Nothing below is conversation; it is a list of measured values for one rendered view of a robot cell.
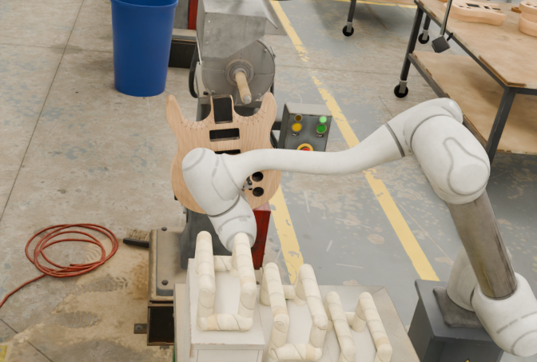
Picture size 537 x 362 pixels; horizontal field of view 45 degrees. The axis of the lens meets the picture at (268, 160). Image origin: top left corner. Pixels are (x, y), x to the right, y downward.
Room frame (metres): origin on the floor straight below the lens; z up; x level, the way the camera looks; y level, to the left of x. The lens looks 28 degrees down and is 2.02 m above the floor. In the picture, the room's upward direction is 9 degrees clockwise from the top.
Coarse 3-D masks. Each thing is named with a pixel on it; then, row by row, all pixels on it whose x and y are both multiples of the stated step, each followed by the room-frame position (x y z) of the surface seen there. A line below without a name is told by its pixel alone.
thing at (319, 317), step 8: (304, 264) 1.20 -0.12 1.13; (304, 272) 1.17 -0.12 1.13; (312, 272) 1.18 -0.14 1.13; (304, 280) 1.15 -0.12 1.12; (312, 280) 1.14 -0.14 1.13; (304, 288) 1.13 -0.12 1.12; (312, 288) 1.12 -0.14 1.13; (312, 296) 1.09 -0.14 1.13; (320, 296) 1.10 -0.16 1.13; (312, 304) 1.07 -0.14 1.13; (320, 304) 1.07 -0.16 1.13; (312, 312) 1.05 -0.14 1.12; (320, 312) 1.04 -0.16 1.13; (312, 320) 1.03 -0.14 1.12; (320, 320) 1.02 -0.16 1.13
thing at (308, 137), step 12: (288, 108) 2.11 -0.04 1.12; (300, 108) 2.13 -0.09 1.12; (312, 108) 2.15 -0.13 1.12; (324, 108) 2.16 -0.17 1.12; (288, 120) 2.07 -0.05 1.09; (312, 120) 2.09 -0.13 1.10; (288, 132) 2.07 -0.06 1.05; (300, 132) 2.08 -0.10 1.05; (312, 132) 2.09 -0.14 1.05; (324, 132) 2.10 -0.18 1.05; (276, 144) 2.20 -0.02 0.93; (288, 144) 2.07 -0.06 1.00; (300, 144) 2.08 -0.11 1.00; (312, 144) 2.09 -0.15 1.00; (324, 144) 2.10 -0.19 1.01
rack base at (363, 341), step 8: (328, 336) 1.18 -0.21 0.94; (336, 336) 1.19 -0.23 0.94; (352, 336) 1.20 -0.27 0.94; (360, 336) 1.20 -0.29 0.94; (368, 336) 1.21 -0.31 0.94; (328, 344) 1.16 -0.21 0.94; (336, 344) 1.16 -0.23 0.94; (360, 344) 1.17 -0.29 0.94; (368, 344) 1.18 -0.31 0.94; (336, 352) 1.14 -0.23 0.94; (360, 352) 1.15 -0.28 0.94; (368, 352) 1.15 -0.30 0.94; (336, 360) 1.11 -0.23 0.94; (360, 360) 1.12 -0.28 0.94; (368, 360) 1.13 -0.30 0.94
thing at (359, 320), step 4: (356, 308) 1.23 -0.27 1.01; (360, 308) 1.22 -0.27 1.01; (356, 312) 1.22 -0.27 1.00; (360, 312) 1.22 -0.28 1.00; (356, 316) 1.22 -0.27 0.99; (360, 316) 1.22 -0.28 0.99; (364, 316) 1.22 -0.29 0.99; (356, 320) 1.22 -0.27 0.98; (360, 320) 1.21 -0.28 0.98; (364, 320) 1.22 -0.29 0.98; (356, 324) 1.22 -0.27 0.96; (360, 324) 1.22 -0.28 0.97; (364, 324) 1.22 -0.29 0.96; (352, 328) 1.22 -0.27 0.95; (356, 328) 1.22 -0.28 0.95; (360, 328) 1.22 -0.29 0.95
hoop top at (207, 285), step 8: (208, 232) 1.16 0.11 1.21; (200, 240) 1.13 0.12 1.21; (208, 240) 1.13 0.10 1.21; (200, 248) 1.10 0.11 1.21; (208, 248) 1.10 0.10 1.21; (200, 256) 1.07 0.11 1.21; (208, 256) 1.07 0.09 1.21; (200, 264) 1.05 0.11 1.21; (208, 264) 1.04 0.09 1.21; (200, 272) 1.02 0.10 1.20; (208, 272) 1.02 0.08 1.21; (200, 280) 1.00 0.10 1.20; (208, 280) 0.99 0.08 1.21; (200, 288) 0.98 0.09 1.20; (208, 288) 0.97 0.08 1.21
